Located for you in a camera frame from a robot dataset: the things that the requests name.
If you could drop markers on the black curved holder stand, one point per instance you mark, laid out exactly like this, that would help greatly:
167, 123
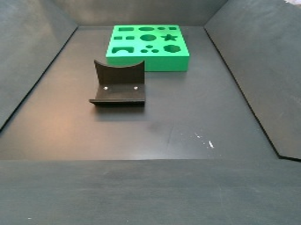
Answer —
121, 84

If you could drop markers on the green shape sorter block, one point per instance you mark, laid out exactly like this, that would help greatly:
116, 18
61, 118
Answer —
156, 44

